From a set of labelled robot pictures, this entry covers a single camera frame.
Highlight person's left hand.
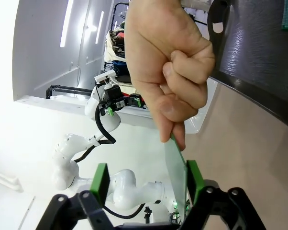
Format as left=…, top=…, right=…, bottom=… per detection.
left=124, top=0, right=216, bottom=152

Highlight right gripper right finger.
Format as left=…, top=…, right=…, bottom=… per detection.
left=182, top=160, right=266, bottom=230

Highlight black metal tube frame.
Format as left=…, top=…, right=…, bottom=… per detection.
left=45, top=84, right=93, bottom=99

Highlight black clothes rack frame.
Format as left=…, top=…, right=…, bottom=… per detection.
left=112, top=1, right=131, bottom=32

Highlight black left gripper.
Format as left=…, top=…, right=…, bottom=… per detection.
left=102, top=83, right=143, bottom=118

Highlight cream hanging garment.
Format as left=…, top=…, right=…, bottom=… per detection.
left=102, top=30, right=116, bottom=70

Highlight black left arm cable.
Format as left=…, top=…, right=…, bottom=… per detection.
left=73, top=107, right=146, bottom=220

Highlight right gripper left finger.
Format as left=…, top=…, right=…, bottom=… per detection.
left=36, top=162, right=116, bottom=230

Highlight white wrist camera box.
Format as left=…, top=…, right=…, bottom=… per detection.
left=94, top=71, right=116, bottom=83

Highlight black plastic tray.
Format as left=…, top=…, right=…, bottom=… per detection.
left=207, top=0, right=288, bottom=133

